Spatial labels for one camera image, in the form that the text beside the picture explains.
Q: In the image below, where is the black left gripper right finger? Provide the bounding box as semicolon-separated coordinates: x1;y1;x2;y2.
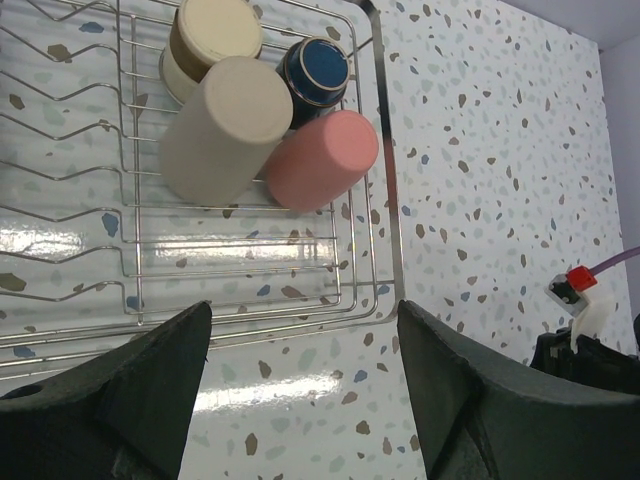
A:
397;301;639;479

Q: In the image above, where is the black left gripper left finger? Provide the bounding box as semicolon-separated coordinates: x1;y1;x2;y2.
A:
1;302;211;479

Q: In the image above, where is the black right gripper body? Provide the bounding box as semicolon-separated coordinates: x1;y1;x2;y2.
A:
530;327;639;393

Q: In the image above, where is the beige plastic cup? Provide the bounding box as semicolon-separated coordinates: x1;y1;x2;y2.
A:
158;57;293;207

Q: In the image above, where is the pink plastic cup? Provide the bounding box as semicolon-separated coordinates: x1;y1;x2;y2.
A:
265;110;379;213

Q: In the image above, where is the dark blue ceramic mug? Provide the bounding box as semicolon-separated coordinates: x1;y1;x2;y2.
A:
276;37;350;130

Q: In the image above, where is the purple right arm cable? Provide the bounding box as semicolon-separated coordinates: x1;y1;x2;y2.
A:
589;244;640;276

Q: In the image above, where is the steel wire dish rack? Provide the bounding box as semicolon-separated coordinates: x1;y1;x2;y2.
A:
1;1;403;382

